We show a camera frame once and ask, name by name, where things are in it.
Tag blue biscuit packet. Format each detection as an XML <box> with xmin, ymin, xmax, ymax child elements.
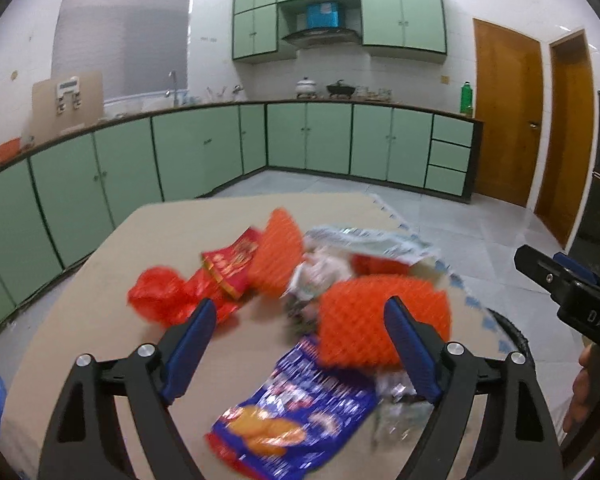
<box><xmin>206</xmin><ymin>335</ymin><xmax>381</xmax><ymax>480</ymax></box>

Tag white crumpled plastic bag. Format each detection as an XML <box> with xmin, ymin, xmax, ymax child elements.
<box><xmin>285</xmin><ymin>247</ymin><xmax>353</xmax><ymax>311</ymax></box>

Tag grey window blind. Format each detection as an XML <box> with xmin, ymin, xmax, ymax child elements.
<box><xmin>51</xmin><ymin>0</ymin><xmax>195</xmax><ymax>103</ymax></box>

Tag cardboard sheet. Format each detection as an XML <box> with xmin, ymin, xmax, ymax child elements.
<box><xmin>31</xmin><ymin>71</ymin><xmax>104</xmax><ymax>133</ymax></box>

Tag green wall cabinets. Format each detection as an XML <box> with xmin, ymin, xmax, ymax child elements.
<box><xmin>231</xmin><ymin>0</ymin><xmax>448</xmax><ymax>65</ymax></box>

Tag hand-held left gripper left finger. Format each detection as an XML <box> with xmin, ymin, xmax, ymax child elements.
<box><xmin>39</xmin><ymin>298</ymin><xmax>218</xmax><ymax>480</ymax></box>

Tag person's right hand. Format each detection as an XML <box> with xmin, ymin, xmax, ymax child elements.
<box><xmin>562</xmin><ymin>344</ymin><xmax>600</xmax><ymax>435</ymax></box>

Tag small orange foam net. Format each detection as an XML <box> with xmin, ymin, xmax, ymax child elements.
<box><xmin>247</xmin><ymin>207</ymin><xmax>306</xmax><ymax>298</ymax></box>

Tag black trash bin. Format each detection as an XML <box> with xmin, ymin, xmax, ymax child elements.
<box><xmin>485</xmin><ymin>307</ymin><xmax>533</xmax><ymax>367</ymax></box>

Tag row of seasoning jars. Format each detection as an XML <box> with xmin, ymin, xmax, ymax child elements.
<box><xmin>355</xmin><ymin>86</ymin><xmax>394</xmax><ymax>102</ymax></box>

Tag blue box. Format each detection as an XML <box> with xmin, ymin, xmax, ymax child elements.
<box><xmin>306</xmin><ymin>1</ymin><xmax>342</xmax><ymax>29</ymax></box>

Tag red snack packet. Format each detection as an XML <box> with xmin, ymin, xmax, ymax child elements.
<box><xmin>201</xmin><ymin>226</ymin><xmax>261</xmax><ymax>301</ymax></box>

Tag range hood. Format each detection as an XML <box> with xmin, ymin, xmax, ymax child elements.
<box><xmin>280</xmin><ymin>27</ymin><xmax>361</xmax><ymax>50</ymax></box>

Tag red plastic bag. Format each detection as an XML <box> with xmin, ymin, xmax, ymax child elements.
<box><xmin>126</xmin><ymin>266</ymin><xmax>241</xmax><ymax>328</ymax></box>

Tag large orange foam net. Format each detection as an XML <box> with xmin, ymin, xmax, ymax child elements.
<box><xmin>316</xmin><ymin>275</ymin><xmax>453</xmax><ymax>372</ymax></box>

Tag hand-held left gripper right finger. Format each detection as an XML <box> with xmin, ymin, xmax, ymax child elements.
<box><xmin>383</xmin><ymin>296</ymin><xmax>564</xmax><ymax>480</ymax></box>

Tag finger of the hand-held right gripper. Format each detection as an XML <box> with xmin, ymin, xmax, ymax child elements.
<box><xmin>552</xmin><ymin>252</ymin><xmax>599</xmax><ymax>287</ymax></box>
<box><xmin>514</xmin><ymin>246</ymin><xmax>581</xmax><ymax>307</ymax></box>

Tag wide wooden door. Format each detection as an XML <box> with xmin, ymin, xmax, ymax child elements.
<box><xmin>472</xmin><ymin>17</ymin><xmax>543</xmax><ymax>208</ymax></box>

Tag green base cabinets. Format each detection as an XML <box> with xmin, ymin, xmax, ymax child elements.
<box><xmin>0</xmin><ymin>101</ymin><xmax>483</xmax><ymax>346</ymax></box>

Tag white green printed wrapper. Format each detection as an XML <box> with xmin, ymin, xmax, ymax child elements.
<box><xmin>304</xmin><ymin>225</ymin><xmax>441</xmax><ymax>273</ymax></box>

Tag white plastic holder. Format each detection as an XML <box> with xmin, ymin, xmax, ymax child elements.
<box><xmin>54</xmin><ymin>76</ymin><xmax>84</xmax><ymax>114</ymax></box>

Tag narrow wooden door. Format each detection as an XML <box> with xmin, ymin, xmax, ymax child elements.
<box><xmin>534</xmin><ymin>28</ymin><xmax>596</xmax><ymax>251</ymax></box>

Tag clear plastic wrapper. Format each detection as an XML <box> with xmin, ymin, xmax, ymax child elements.
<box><xmin>372</xmin><ymin>370</ymin><xmax>437</xmax><ymax>453</ymax></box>

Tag orange basin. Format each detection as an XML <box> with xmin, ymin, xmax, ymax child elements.
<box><xmin>0</xmin><ymin>137</ymin><xmax>23</xmax><ymax>165</ymax></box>

